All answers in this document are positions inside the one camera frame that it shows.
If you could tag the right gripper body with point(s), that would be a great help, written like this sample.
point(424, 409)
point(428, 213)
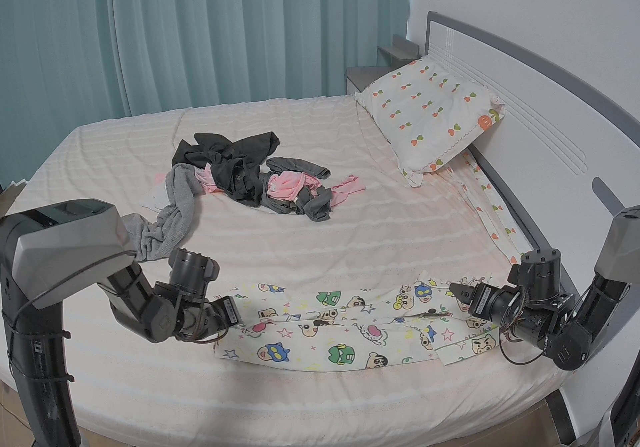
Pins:
point(492, 302)

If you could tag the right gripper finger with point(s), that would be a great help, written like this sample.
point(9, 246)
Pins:
point(462, 288)
point(466, 300)

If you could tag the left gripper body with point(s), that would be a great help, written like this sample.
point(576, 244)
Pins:
point(227, 312)

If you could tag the white printed pyjama top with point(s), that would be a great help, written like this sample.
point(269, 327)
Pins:
point(325, 335)

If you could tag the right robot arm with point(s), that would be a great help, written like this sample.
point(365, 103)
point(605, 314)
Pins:
point(617, 245)

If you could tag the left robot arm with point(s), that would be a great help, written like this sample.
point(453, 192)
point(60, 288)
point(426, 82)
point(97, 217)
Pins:
point(65, 240)

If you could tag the pile of clothes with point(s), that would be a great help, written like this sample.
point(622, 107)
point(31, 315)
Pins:
point(240, 170)

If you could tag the bed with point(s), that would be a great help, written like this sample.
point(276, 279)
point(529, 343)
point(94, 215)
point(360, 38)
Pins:
point(350, 160)

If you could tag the grey knit garment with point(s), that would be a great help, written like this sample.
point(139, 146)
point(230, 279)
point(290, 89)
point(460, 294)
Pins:
point(175, 215)

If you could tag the white printed pillow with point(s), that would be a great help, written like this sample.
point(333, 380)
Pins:
point(430, 115)

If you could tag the grey bedside table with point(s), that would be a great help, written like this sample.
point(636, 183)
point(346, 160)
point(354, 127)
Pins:
point(362, 77)

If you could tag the blue-green curtain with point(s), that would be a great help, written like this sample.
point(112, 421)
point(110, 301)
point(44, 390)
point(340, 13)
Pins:
point(200, 10)

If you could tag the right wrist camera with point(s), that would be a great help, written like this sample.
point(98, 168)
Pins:
point(515, 276)

